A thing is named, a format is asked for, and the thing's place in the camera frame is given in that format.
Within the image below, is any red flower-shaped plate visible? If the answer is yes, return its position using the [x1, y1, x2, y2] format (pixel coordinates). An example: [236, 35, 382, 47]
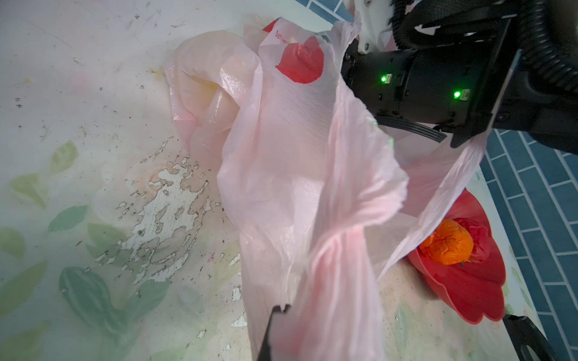
[408, 190, 507, 325]

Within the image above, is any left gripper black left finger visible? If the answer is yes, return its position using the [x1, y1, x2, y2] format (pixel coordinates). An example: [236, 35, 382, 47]
[256, 304, 292, 361]

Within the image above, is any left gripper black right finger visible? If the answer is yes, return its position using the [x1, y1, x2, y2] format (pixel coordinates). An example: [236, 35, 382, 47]
[503, 314, 558, 361]

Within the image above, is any pink plastic fruit bag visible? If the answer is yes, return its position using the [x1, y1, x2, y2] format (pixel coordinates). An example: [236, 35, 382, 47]
[165, 19, 487, 360]

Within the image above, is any orange fruit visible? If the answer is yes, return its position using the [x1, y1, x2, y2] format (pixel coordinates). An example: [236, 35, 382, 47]
[419, 219, 474, 266]

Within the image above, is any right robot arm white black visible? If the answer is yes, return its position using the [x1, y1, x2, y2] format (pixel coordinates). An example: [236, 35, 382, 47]
[342, 1, 577, 154]

